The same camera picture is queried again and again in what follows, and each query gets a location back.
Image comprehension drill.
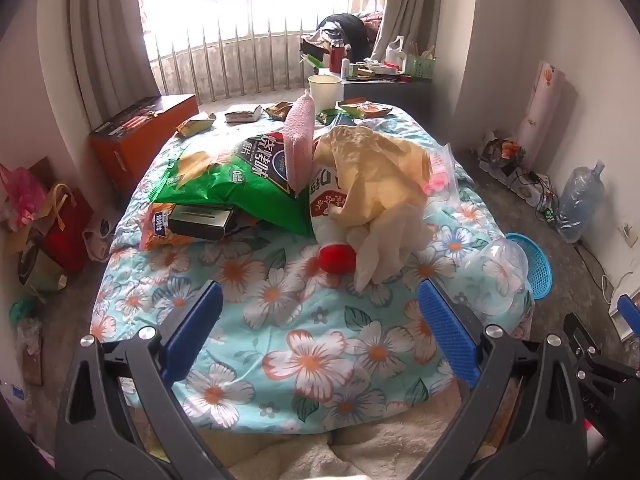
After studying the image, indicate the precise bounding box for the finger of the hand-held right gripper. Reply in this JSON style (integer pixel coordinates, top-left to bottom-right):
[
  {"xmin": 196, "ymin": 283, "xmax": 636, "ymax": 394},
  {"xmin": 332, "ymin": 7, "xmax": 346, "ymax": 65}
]
[
  {"xmin": 563, "ymin": 311, "xmax": 640, "ymax": 406},
  {"xmin": 616, "ymin": 294, "xmax": 640, "ymax": 337}
]

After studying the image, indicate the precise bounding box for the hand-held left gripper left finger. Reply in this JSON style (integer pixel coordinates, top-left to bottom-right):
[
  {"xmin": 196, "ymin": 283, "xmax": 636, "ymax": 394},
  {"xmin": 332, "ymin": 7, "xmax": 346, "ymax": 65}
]
[{"xmin": 54, "ymin": 280, "xmax": 236, "ymax": 480}]

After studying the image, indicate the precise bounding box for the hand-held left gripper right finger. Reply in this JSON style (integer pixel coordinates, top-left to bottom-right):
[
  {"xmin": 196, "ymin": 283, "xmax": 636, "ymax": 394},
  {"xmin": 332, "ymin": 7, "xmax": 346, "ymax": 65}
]
[{"xmin": 410, "ymin": 279, "xmax": 589, "ymax": 480}]

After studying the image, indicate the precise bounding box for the green chip bag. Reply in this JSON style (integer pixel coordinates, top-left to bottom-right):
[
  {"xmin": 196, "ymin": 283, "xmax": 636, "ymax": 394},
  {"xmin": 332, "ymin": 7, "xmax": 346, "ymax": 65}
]
[{"xmin": 150, "ymin": 127, "xmax": 321, "ymax": 237}]

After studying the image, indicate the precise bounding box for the pink sponge cloth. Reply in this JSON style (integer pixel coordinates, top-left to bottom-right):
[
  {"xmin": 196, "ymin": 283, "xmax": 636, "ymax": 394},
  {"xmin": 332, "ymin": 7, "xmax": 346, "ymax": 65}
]
[{"xmin": 282, "ymin": 89, "xmax": 317, "ymax": 197}]

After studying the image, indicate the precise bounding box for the clear plastic cup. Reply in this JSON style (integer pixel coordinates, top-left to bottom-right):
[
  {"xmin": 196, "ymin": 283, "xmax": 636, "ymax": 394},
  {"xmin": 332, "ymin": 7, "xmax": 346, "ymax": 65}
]
[{"xmin": 465, "ymin": 237, "xmax": 531, "ymax": 317}]

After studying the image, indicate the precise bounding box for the blue plastic basket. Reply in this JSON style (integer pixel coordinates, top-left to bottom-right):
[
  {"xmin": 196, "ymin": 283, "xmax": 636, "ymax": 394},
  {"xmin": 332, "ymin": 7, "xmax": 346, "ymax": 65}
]
[{"xmin": 504, "ymin": 232, "xmax": 555, "ymax": 302}]

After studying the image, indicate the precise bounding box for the floral light blue blanket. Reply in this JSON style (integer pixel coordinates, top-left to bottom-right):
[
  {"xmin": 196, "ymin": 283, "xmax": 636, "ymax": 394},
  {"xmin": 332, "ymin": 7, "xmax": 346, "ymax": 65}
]
[{"xmin": 90, "ymin": 102, "xmax": 536, "ymax": 436}]

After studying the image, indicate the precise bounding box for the white disposable glove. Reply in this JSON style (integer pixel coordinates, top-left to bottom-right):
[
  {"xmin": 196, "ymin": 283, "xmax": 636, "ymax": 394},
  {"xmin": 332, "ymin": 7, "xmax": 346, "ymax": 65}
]
[{"xmin": 327, "ymin": 200, "xmax": 434, "ymax": 294}]

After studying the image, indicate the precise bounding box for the orange snack bag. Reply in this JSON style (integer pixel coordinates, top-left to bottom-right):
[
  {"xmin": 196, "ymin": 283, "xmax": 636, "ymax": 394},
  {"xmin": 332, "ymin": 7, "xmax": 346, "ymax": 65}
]
[{"xmin": 140, "ymin": 204, "xmax": 202, "ymax": 252}]

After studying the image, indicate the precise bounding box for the small black box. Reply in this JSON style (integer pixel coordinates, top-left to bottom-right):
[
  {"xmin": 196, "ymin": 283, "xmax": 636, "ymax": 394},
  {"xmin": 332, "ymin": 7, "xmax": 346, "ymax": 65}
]
[{"xmin": 167, "ymin": 204, "xmax": 236, "ymax": 241}]

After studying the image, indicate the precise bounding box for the large clear water jug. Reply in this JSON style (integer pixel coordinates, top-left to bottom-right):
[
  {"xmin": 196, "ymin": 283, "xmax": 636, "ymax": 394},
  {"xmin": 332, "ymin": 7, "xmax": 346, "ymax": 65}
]
[{"xmin": 556, "ymin": 160, "xmax": 606, "ymax": 245}]

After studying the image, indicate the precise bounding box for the clear zip bag pink print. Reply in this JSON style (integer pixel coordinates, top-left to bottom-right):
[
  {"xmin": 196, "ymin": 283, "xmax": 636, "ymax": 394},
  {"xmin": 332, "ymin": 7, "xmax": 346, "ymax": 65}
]
[{"xmin": 422, "ymin": 142, "xmax": 459, "ymax": 197}]

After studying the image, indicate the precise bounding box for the white power strip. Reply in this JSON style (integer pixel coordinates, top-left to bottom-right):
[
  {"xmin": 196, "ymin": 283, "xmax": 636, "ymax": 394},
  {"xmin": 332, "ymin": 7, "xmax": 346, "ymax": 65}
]
[{"xmin": 510, "ymin": 172, "xmax": 553, "ymax": 208}]

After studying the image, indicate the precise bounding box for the red shopping bag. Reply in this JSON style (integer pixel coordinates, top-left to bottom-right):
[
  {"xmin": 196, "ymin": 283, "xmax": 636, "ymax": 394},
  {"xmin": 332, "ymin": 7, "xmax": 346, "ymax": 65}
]
[{"xmin": 42, "ymin": 185, "xmax": 94, "ymax": 274}]

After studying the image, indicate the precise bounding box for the white bottle with red cap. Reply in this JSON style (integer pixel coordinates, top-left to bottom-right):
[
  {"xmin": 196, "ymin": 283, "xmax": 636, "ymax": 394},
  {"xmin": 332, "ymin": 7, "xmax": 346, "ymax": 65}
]
[{"xmin": 309, "ymin": 164, "xmax": 358, "ymax": 276}]

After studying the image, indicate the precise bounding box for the kraft paper bag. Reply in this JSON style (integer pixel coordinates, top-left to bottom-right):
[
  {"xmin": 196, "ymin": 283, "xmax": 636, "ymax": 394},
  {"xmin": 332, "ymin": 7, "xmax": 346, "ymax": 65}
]
[{"xmin": 17, "ymin": 232, "xmax": 72, "ymax": 294}]

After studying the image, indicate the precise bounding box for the fluffy cream green garment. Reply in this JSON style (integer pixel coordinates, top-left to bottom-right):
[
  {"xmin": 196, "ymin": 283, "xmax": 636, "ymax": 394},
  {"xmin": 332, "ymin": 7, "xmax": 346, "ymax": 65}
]
[{"xmin": 200, "ymin": 400, "xmax": 476, "ymax": 480}]

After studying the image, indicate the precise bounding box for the orange cardboard box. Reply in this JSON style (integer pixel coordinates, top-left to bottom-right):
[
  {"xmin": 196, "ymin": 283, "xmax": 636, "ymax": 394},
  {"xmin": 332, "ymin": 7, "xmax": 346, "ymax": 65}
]
[{"xmin": 89, "ymin": 95, "xmax": 201, "ymax": 197}]

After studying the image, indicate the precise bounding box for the snack box on floor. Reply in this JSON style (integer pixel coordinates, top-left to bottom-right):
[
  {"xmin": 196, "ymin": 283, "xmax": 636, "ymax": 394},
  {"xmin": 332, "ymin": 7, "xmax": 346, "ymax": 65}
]
[{"xmin": 479, "ymin": 136, "xmax": 527, "ymax": 172}]

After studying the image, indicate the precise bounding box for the yellow green snack wrapper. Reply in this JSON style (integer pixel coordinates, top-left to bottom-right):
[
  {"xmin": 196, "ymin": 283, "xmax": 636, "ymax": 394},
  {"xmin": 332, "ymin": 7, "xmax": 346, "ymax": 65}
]
[{"xmin": 175, "ymin": 113, "xmax": 217, "ymax": 139}]

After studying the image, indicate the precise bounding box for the pink plastic bag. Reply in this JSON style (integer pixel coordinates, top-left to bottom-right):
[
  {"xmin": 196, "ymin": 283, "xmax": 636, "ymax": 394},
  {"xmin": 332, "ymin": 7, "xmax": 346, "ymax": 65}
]
[{"xmin": 0, "ymin": 162, "xmax": 49, "ymax": 232}]

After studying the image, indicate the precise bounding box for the small open carton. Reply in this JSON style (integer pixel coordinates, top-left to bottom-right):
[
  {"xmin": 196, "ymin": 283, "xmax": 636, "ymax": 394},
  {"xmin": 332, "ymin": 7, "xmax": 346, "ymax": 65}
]
[{"xmin": 225, "ymin": 105, "xmax": 264, "ymax": 125}]

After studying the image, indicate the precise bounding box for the rolled printed paper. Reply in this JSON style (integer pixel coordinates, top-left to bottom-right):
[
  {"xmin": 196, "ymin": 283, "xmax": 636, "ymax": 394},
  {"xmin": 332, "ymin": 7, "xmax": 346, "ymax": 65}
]
[{"xmin": 515, "ymin": 60, "xmax": 569, "ymax": 157}]

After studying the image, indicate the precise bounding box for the flat orange packet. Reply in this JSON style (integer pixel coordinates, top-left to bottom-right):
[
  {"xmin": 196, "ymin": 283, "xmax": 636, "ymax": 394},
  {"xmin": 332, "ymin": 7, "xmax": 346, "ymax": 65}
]
[{"xmin": 337, "ymin": 99, "xmax": 394, "ymax": 120}]

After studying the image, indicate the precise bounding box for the green desk basket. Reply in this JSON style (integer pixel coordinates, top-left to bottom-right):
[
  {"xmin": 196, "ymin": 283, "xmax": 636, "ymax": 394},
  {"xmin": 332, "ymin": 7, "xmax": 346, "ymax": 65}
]
[{"xmin": 402, "ymin": 54, "xmax": 436, "ymax": 80}]

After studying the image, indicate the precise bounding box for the white paper cup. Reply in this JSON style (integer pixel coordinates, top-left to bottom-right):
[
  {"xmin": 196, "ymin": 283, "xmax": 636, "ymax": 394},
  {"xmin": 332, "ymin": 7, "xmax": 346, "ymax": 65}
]
[{"xmin": 307, "ymin": 74, "xmax": 345, "ymax": 114}]

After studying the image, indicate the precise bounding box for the metal window railing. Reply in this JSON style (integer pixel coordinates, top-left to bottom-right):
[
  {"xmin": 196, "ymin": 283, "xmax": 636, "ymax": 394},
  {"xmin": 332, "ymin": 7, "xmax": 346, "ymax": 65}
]
[{"xmin": 147, "ymin": 0, "xmax": 353, "ymax": 107}]

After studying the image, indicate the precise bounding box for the white plastic jug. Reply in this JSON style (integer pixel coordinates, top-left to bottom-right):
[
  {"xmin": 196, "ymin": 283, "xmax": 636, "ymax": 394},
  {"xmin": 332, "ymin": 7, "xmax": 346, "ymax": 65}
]
[{"xmin": 385, "ymin": 36, "xmax": 406, "ymax": 66}]

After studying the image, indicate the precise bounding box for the grey window curtain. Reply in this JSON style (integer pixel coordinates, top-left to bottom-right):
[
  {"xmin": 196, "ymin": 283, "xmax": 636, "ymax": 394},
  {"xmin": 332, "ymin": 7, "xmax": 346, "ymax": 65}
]
[
  {"xmin": 370, "ymin": 0, "xmax": 442, "ymax": 67},
  {"xmin": 37, "ymin": 0, "xmax": 162, "ymax": 127}
]

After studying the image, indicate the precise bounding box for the black backpack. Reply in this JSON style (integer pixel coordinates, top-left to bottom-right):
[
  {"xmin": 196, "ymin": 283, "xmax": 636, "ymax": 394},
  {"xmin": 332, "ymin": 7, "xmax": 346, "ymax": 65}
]
[{"xmin": 317, "ymin": 12, "xmax": 374, "ymax": 61}]

